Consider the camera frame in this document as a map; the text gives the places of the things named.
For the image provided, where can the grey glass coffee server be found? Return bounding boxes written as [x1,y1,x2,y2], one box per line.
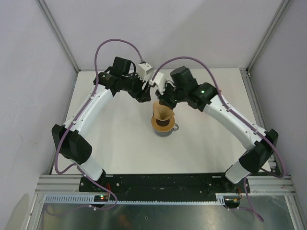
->
[154,123,179,137]

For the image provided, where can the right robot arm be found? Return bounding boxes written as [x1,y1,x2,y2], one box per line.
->
[152,66,278,192]

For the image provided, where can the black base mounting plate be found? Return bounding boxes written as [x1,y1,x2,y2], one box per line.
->
[78,172,251,202]

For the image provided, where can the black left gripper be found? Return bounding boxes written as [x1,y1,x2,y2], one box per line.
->
[121,70,151,103]

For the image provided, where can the aluminium frame post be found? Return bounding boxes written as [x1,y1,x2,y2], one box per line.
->
[36,0,80,73]
[239,0,292,77]

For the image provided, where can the left aluminium frame post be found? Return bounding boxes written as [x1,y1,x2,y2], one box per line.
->
[36,0,80,73]

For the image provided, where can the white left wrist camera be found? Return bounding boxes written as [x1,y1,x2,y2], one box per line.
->
[136,62,154,91]

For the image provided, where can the grey slotted cable duct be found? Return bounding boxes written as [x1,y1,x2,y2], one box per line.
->
[43,193,240,205]

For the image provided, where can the right aluminium frame post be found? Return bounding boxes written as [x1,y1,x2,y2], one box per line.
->
[239,0,292,77]

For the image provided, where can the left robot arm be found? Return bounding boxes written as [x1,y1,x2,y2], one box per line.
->
[51,57,154,192]

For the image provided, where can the brown paper coffee filter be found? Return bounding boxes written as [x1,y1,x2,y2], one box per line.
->
[153,101,175,121]

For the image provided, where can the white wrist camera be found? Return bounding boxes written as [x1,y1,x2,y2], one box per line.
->
[136,62,154,91]
[149,72,166,95]

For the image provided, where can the wooden dripper holder ring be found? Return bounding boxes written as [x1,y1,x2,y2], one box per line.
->
[151,116,175,132]

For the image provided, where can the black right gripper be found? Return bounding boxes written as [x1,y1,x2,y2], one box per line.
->
[155,81,187,110]

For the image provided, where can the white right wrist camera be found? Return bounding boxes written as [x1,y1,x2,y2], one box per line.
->
[149,72,166,95]

